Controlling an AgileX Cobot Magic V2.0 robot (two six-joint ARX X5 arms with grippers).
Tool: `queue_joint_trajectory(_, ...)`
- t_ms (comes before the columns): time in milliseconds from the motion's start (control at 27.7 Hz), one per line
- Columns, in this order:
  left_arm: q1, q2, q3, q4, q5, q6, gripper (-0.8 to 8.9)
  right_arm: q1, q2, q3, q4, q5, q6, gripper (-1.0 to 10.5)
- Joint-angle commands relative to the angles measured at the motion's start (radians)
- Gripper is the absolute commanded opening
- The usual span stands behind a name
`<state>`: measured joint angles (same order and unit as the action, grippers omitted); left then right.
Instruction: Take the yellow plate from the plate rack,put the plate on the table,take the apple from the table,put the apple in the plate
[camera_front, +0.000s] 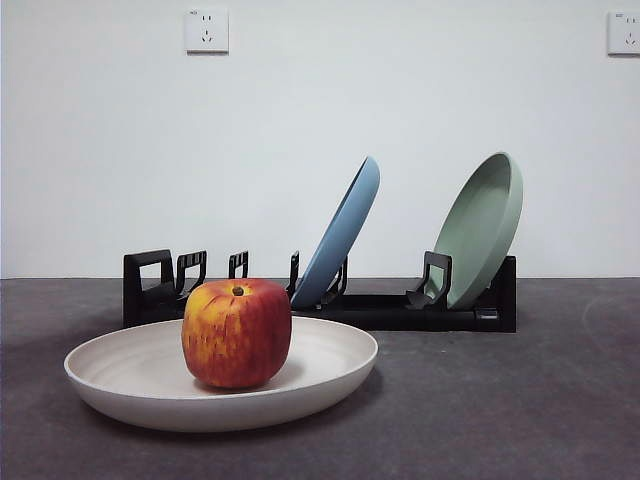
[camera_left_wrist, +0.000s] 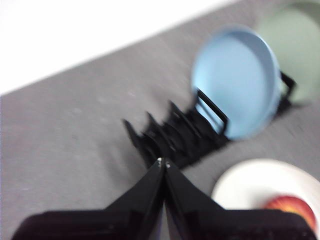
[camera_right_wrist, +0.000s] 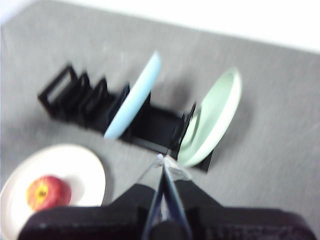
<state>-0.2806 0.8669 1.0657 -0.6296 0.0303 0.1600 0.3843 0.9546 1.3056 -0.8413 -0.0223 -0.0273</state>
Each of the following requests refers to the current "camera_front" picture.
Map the white wall socket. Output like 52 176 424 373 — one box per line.
607 10 640 57
185 7 231 55

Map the green round plate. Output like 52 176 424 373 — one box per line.
432 151 525 310

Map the blue round plate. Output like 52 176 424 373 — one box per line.
289 154 381 309

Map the red yellow apple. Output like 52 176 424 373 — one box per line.
181 278 293 390

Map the cream round plate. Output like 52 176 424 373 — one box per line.
63 314 380 434

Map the black plate rack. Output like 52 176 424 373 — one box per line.
122 248 518 333

